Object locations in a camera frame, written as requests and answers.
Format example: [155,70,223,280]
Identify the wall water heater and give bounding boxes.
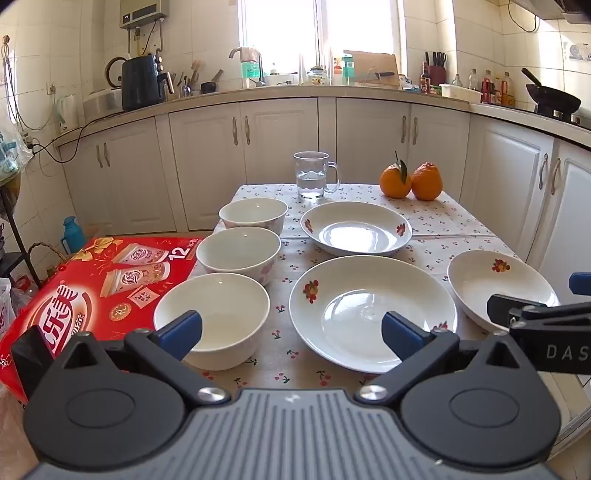
[119,0,169,31]

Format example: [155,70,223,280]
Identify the bumpy orange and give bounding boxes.
[411,161,444,201]

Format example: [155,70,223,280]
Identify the black mortar with pestle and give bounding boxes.
[200,69,225,94]

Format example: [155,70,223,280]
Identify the white ceramic bowl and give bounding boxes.
[196,227,282,286]
[219,198,288,236]
[153,272,271,371]

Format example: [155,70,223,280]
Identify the dark red knife block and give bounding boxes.
[425,52,448,86]

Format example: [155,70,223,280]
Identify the white kitchen cabinets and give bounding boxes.
[58,90,591,296]

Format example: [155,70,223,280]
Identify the black metal shelf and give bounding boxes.
[0,180,34,288]

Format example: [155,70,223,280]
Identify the utensil holder with chopsticks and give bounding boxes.
[166,60,204,97]

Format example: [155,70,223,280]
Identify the white plastic container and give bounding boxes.
[438,83,483,103]

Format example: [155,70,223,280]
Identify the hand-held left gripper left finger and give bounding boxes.
[64,310,232,409]

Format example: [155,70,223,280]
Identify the wooden cutting board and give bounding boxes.
[344,50,400,88]

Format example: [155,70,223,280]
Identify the steel faucet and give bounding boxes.
[229,47,267,88]

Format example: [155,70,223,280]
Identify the orange with green leaf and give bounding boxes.
[379,151,413,199]

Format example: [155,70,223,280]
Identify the dark air fryer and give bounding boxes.
[121,54,167,112]

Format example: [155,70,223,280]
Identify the range hood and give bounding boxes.
[508,0,591,24]

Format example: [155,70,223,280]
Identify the kitchen window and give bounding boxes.
[238,0,403,75]

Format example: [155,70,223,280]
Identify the clear plastic bag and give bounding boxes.
[0,115,35,182]

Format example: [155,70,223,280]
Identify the green dish soap bottle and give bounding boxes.
[240,46,262,80]

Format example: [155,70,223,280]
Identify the red cardboard box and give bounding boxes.
[0,235,206,402]

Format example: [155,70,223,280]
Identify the gas stove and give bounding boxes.
[536,108,591,132]

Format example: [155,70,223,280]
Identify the wicker basket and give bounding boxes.
[28,242,70,283]

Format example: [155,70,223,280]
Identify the white plate fruit print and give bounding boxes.
[300,201,413,257]
[447,250,560,333]
[289,255,458,374]

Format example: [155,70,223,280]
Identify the cherry print tablecloth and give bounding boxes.
[185,182,587,416]

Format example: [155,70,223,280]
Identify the glass mug with water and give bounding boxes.
[294,151,341,200]

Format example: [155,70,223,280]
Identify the row of condiment bottles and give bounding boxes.
[450,68,517,108]

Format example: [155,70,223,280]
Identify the round pan lid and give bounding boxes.
[105,56,128,88]

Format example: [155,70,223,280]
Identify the black power cable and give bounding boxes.
[25,117,100,164]

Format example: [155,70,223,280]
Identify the white rice cooker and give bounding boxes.
[83,90,123,121]

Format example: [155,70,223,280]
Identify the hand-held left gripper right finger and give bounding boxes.
[355,311,527,408]

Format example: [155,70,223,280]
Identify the blue thermos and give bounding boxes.
[62,216,88,254]

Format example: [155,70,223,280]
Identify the white electric kettle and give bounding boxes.
[55,95,79,134]

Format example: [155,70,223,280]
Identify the black wok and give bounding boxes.
[522,68,583,121]

